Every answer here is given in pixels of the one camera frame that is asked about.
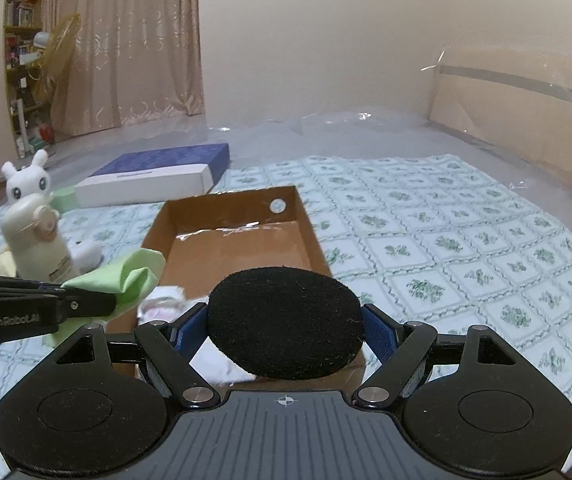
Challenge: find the white pink-print cloth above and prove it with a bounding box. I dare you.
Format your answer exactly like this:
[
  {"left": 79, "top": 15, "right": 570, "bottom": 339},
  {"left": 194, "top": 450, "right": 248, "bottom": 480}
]
[{"left": 137, "top": 286, "right": 186, "bottom": 325}]

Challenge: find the light green cloth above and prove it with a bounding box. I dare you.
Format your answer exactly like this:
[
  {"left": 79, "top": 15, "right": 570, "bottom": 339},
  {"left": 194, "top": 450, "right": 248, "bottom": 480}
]
[{"left": 43, "top": 247, "right": 168, "bottom": 348}]

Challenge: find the black eye mask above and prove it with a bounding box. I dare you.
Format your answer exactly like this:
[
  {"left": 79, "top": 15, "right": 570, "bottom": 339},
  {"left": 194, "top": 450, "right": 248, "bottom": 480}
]
[{"left": 207, "top": 266, "right": 365, "bottom": 380}]

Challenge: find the cream thermos bottle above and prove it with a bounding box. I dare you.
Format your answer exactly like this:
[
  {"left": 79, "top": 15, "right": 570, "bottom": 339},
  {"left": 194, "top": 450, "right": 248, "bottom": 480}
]
[{"left": 1, "top": 193, "right": 79, "bottom": 284}]

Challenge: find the white bunny plush toy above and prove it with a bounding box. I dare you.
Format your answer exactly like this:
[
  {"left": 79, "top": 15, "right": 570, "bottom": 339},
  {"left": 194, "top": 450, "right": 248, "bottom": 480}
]
[{"left": 1, "top": 148, "right": 103, "bottom": 283}]

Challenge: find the green rectangular box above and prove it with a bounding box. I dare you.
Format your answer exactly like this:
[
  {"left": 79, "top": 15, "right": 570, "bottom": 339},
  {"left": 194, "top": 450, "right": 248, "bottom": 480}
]
[{"left": 50, "top": 186, "right": 79, "bottom": 214}]

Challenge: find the white and blue flat box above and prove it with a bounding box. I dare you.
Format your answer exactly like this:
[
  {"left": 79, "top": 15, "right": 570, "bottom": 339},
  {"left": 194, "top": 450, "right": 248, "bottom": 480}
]
[{"left": 74, "top": 143, "right": 231, "bottom": 208}]

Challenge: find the beige curtain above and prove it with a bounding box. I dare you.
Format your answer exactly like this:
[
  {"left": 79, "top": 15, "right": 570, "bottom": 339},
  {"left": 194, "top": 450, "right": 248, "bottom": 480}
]
[{"left": 42, "top": 0, "right": 205, "bottom": 136}]

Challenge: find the plastic-wrapped headboard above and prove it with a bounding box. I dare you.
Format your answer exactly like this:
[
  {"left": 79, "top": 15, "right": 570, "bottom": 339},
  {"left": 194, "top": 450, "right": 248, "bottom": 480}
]
[{"left": 429, "top": 47, "right": 572, "bottom": 187}]

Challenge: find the wooden bookshelf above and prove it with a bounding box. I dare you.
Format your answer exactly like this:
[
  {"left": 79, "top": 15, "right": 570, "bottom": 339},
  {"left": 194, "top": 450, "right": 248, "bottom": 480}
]
[{"left": 3, "top": 0, "right": 54, "bottom": 159}]

